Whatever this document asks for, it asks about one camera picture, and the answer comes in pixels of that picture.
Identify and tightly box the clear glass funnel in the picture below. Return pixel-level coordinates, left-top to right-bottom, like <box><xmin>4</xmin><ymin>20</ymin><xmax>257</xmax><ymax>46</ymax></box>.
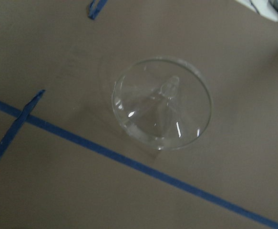
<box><xmin>112</xmin><ymin>56</ymin><xmax>213</xmax><ymax>150</ymax></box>

